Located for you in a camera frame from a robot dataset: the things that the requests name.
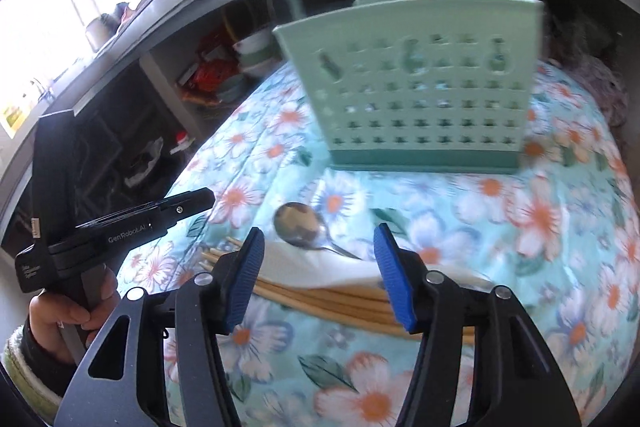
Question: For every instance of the small metal cup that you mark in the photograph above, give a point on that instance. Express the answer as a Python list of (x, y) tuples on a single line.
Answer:
[(100, 32)]

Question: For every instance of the metal spoon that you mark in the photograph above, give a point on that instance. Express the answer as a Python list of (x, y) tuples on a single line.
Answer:
[(297, 222)]

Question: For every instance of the bright window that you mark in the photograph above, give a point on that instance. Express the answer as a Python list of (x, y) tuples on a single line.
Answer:
[(50, 7)]

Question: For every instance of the person's left forearm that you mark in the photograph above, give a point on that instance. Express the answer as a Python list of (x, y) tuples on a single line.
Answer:
[(40, 357)]

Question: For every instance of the white ceramic bowl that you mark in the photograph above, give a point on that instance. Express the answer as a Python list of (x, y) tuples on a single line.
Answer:
[(255, 42)]

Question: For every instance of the red snack packet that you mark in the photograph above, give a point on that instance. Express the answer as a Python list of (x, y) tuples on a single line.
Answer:
[(210, 74)]

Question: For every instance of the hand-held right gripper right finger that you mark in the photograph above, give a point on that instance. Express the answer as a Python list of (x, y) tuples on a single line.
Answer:
[(395, 279)]

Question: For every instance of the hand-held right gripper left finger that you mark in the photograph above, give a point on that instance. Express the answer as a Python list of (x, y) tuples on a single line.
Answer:
[(245, 277)]

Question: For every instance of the person's left hand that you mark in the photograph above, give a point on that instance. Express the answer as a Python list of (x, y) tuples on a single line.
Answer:
[(50, 314)]

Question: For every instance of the mint green utensil holder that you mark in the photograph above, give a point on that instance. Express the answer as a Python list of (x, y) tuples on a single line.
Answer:
[(450, 22)]

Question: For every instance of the floral blue blanket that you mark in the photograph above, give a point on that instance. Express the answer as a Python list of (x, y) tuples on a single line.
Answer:
[(500, 232)]

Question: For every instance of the dark crumpled cloth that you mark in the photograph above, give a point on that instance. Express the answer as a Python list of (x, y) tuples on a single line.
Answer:
[(590, 67)]

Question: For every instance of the bundle of bamboo chopsticks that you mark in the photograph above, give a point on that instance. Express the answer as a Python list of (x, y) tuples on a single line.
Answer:
[(340, 299)]

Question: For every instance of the white bottle red cap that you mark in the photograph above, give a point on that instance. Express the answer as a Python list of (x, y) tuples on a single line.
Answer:
[(181, 143)]

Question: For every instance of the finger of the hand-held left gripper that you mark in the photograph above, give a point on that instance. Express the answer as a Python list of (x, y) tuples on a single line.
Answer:
[(175, 204)]

